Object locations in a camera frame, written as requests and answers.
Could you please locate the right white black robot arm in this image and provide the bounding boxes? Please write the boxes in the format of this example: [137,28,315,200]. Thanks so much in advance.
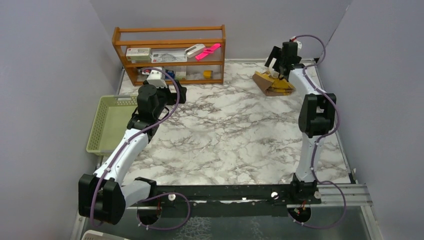
[265,41,336,204]

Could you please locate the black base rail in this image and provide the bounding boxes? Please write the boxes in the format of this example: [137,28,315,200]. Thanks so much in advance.
[127,183,322,218]

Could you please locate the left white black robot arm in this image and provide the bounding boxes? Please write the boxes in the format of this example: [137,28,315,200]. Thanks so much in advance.
[78,80,187,225]

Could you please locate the pink plastic tool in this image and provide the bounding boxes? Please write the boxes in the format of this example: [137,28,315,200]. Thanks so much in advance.
[195,43,221,61]

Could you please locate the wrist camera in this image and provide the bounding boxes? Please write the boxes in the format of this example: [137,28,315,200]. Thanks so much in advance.
[289,36,303,50]
[146,67,168,89]

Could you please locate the yellow small object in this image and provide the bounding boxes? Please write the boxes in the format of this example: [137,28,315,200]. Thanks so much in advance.
[203,70,214,79]

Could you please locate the white green box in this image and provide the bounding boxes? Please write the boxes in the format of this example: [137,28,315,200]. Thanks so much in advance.
[125,47,151,63]

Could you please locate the green plastic basket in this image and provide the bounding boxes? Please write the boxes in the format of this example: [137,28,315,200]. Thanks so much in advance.
[86,95,137,156]

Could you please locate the white small box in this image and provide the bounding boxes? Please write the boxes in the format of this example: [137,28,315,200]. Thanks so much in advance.
[174,65,187,81]

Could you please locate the wooden shelf rack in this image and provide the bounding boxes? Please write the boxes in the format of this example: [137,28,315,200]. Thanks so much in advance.
[111,24,226,87]

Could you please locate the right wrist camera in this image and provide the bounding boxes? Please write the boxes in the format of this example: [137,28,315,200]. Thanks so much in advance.
[289,36,303,50]

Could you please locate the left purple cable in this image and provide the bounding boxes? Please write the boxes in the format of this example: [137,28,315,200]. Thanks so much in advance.
[89,67,192,232]

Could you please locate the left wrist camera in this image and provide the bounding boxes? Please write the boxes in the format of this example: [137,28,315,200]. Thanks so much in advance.
[146,67,168,89]

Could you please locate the blue stapler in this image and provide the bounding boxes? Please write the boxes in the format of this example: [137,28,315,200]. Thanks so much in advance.
[138,67,176,80]

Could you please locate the white flat package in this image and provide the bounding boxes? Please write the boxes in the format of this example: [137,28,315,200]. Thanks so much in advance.
[150,50,187,63]

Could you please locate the white stapler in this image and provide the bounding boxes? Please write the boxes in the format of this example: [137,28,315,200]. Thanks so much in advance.
[184,43,206,58]

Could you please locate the brown yellow folded towels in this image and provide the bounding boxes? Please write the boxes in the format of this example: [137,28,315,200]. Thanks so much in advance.
[252,71,295,97]

